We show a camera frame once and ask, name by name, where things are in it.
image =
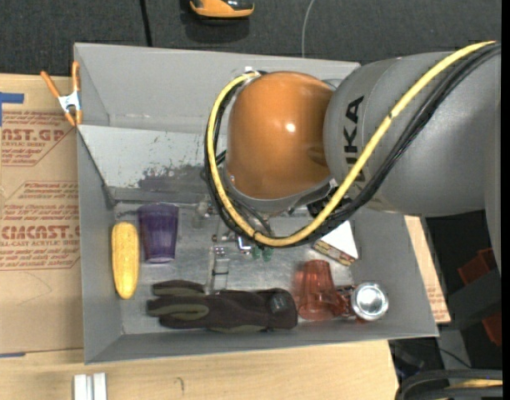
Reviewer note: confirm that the dark brown glove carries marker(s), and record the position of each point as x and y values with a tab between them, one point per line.
238	311

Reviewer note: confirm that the grey metal bin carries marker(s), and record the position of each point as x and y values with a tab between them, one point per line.
163	90

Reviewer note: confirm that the brown cardboard board red print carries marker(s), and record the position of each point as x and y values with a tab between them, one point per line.
38	223

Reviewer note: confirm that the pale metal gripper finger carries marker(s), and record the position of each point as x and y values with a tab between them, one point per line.
220	267
201	213

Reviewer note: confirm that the yellow corn cob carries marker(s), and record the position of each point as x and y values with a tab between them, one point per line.
125	261

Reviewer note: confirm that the orange clear plastic cup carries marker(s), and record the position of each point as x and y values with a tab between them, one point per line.
317	292

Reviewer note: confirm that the purple clear plastic cup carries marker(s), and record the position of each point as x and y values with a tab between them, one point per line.
158	233

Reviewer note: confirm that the white triangular sandwich box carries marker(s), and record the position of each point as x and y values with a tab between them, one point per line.
342	240

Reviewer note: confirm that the red can with silver top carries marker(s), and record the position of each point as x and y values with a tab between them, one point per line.
369	300

